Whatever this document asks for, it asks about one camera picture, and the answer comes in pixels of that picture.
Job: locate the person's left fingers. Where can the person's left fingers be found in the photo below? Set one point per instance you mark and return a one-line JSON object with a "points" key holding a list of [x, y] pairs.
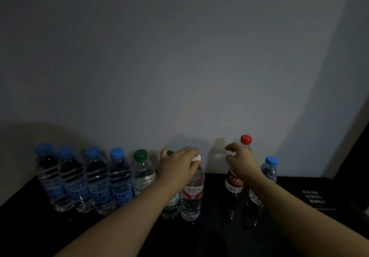
{"points": [[191, 155]]}

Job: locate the person's left hand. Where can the person's left hand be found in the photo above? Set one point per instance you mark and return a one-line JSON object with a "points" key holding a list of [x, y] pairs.
{"points": [[175, 169]]}

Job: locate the person's right forearm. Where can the person's right forearm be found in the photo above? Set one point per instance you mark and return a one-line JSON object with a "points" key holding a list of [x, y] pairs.
{"points": [[302, 222]]}

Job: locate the blue cap water bottle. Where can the blue cap water bottle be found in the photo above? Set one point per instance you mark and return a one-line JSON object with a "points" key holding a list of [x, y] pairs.
{"points": [[269, 169], [75, 179], [49, 176], [121, 179], [99, 181]]}

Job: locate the black card with white print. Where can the black card with white print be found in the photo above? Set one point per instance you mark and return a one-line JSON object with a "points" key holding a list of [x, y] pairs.
{"points": [[318, 199]]}

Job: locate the person's left forearm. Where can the person's left forearm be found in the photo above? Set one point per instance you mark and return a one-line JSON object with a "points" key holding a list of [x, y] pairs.
{"points": [[121, 222]]}

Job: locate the green cap green label bottle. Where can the green cap green label bottle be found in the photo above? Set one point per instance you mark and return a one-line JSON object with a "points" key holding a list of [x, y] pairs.
{"points": [[171, 207]]}

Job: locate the person's right hand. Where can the person's right hand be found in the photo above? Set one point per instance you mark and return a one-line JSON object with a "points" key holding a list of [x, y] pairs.
{"points": [[245, 167]]}

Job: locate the person's right fingers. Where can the person's right fingers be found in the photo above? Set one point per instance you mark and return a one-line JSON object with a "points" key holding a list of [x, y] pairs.
{"points": [[231, 150]]}

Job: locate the green cap clear bottle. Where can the green cap clear bottle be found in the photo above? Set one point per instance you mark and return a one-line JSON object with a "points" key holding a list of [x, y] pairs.
{"points": [[142, 173]]}

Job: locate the white cap red label bottle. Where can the white cap red label bottle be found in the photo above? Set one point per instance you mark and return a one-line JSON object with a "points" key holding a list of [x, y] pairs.
{"points": [[191, 196]]}

